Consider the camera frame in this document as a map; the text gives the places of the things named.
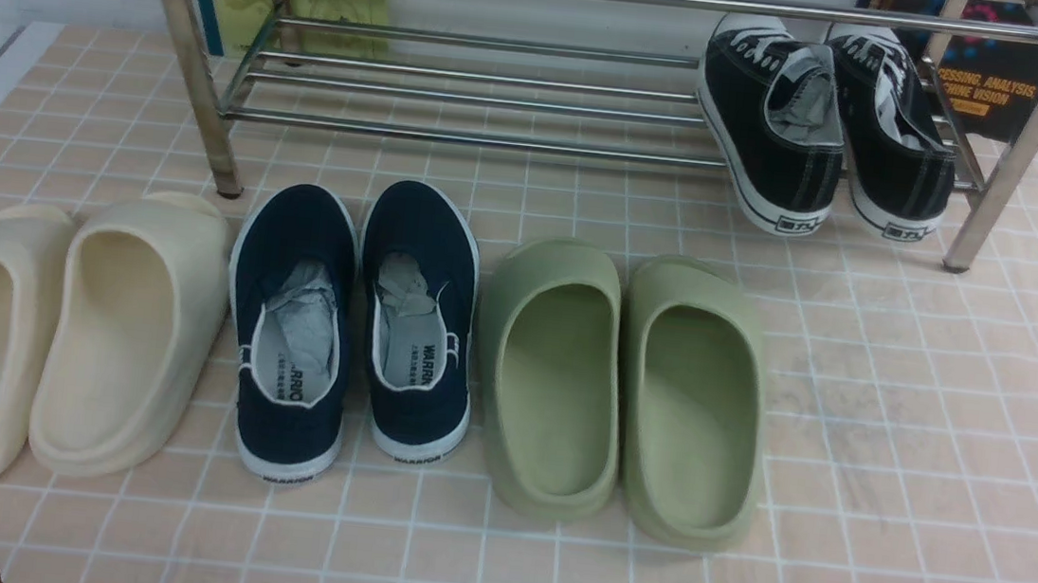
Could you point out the navy canvas shoe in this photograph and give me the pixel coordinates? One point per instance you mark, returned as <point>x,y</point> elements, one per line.
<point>420,264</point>
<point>291,272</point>

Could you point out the metal shoe rack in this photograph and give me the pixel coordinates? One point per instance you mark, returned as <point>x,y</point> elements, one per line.
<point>275,56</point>

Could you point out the left green foam slipper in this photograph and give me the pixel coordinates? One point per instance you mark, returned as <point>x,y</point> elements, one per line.
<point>548,330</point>

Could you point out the green foam slipper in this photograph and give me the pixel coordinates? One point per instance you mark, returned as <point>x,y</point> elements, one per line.
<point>548,330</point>
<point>693,382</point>

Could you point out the right green foam slipper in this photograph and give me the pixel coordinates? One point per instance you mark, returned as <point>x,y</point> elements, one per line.
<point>693,382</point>

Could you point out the left black lace-up sneaker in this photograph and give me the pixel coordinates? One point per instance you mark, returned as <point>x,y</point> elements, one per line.
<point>770,101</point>

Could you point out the black lace-up sneaker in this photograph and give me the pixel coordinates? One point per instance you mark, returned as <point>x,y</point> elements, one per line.
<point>901,173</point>
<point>770,101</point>

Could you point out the right cream foam slipper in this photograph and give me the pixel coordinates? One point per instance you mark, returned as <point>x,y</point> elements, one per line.
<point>145,296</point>

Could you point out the right black lace-up sneaker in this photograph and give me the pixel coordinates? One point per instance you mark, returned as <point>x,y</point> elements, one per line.
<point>901,173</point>

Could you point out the black book orange text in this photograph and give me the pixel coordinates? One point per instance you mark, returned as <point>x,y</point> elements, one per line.
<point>992,84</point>

